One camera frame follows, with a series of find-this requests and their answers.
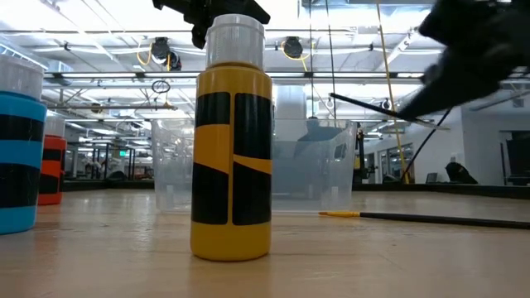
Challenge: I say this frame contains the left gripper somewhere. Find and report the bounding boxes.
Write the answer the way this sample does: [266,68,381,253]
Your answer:
[152,0,272,50]

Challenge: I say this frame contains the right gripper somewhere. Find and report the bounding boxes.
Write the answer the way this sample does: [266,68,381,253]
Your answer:
[397,0,530,121]

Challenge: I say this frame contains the black paintbrush gold ferrule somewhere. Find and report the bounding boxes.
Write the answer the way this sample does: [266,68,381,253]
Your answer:
[318,210,530,231]

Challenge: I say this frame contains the yellow paint bottle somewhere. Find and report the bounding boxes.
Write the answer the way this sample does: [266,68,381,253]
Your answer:
[190,14,273,262]

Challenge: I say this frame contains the blue paint bottle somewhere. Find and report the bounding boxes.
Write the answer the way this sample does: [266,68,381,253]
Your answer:
[0,53,48,236]

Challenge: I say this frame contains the red paint bottle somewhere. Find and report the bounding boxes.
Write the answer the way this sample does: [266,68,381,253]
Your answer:
[37,115,68,207]

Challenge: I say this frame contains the person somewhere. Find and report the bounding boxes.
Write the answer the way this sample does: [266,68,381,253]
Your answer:
[445,161,479,185]

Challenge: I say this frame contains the dark floor stand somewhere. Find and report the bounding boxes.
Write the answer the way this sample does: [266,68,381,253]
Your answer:
[354,127,378,185]

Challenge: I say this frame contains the clear plastic bin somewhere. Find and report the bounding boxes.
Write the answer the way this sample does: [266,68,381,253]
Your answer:
[150,118,359,214]

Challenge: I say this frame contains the yellow power cable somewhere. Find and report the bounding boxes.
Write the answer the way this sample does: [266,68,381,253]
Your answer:
[375,0,411,185]

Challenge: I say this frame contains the black hanging cable loop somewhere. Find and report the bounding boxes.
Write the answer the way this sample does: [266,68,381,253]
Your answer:
[151,79,171,95]

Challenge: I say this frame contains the black aluminium table frame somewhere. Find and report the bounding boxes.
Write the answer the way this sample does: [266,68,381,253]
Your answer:
[61,180,530,200]

